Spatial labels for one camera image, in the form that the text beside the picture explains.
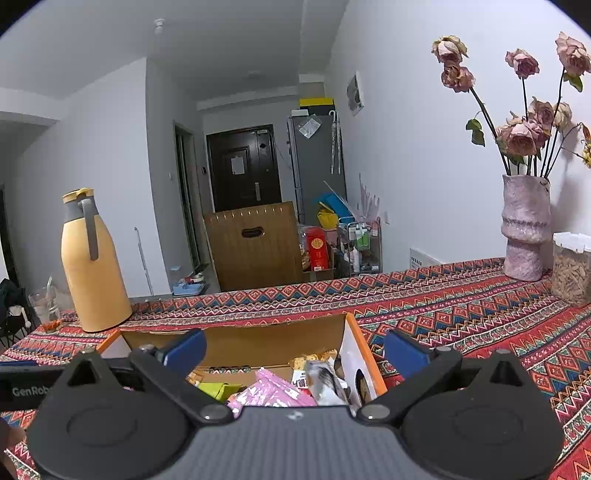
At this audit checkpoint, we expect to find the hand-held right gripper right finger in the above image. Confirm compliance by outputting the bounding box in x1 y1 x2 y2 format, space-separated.
355 329 548 425

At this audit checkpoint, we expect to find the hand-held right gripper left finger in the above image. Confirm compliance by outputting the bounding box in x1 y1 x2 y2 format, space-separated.
51 329 234 425

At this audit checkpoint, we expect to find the lime green snack packet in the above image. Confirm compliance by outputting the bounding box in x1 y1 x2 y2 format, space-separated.
198 382 243 401

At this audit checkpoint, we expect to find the orange cardboard box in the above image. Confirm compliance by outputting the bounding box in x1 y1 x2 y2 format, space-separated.
96 313 387 411

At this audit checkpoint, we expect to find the large striped snack packet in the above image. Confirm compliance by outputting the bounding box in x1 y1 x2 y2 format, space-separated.
305 360 352 407

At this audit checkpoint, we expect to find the pile of cracker packets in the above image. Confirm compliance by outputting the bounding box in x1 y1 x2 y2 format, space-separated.
291 350 340 398

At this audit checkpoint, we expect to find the person's left hand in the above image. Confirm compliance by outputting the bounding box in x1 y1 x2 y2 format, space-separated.
0 415 26 457

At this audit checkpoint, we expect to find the blue pet bowl tray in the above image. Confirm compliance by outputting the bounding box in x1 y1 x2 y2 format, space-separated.
172 272 208 296

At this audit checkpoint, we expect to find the clear glass cup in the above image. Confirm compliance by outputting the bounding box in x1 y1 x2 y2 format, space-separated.
28 286 63 326

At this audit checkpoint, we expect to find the black folding chair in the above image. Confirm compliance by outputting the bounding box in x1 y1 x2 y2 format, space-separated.
0 277 35 349

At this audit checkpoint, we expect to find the yellow thermos jug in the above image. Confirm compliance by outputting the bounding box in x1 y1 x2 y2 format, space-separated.
61 188 133 333

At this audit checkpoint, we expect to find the red gift box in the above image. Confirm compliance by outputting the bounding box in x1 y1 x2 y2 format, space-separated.
305 226 329 272

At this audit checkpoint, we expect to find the dark entry door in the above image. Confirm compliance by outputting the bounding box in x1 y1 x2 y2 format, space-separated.
206 124 282 213

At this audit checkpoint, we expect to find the pink textured vase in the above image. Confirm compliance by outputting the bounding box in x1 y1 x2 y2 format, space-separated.
501 174 552 282

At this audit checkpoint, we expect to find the small patterned tissue box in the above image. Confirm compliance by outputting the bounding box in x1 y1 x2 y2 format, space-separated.
551 232 591 308

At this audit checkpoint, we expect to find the grey refrigerator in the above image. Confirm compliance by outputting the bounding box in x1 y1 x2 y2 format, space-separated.
287 113 347 222

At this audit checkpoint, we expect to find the white folded umbrella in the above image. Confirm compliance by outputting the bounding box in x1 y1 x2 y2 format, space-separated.
329 110 343 175

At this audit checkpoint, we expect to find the dried pink rose bouquet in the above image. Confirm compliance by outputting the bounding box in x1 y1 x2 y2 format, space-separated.
431 31 591 178

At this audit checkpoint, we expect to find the white mop handle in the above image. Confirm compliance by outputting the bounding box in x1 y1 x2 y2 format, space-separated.
134 226 154 296

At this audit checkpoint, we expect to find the wire rack cart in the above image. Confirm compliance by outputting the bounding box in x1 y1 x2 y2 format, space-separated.
337 220 383 276

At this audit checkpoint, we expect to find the dark interior door frame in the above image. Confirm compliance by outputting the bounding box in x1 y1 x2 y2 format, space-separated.
174 121 204 273

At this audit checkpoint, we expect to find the pink wall decal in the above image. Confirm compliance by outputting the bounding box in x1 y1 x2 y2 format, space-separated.
358 173 382 222

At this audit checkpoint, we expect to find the wall poster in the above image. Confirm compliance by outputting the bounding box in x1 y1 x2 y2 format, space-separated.
346 71 365 116

